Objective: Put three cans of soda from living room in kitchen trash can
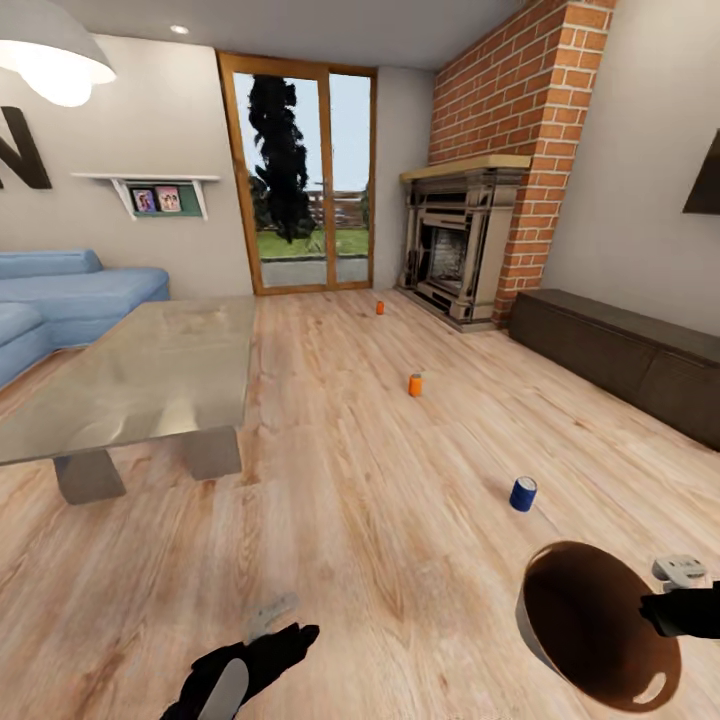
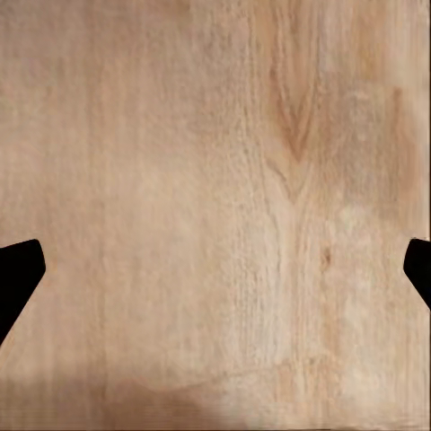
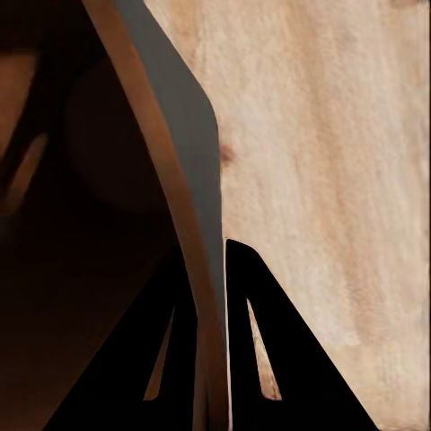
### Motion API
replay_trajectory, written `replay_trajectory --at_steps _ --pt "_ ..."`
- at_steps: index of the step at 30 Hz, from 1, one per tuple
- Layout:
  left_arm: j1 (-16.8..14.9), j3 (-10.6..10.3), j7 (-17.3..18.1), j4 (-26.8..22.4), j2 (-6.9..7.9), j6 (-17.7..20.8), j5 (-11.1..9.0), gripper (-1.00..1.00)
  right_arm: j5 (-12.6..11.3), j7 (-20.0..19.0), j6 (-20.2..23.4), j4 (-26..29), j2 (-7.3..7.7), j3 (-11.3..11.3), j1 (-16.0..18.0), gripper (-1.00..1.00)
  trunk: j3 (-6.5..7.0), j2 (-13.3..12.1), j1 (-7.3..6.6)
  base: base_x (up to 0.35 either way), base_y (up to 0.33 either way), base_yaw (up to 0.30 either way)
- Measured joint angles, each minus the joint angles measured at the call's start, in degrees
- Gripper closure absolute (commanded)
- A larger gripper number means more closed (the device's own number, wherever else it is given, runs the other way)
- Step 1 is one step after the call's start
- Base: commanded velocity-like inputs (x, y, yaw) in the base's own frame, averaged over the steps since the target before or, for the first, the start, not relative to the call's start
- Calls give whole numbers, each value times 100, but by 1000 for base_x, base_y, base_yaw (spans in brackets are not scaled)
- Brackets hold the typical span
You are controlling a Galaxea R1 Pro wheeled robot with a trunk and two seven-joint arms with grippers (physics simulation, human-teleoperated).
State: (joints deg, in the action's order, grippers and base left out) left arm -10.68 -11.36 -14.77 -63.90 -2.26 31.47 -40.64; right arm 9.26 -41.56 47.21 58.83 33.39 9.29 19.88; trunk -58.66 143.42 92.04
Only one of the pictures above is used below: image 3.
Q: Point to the trash can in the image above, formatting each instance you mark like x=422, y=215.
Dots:
x=109, y=158

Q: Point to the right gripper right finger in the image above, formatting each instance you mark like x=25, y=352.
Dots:
x=315, y=397

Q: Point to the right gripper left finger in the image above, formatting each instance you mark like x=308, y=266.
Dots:
x=109, y=394

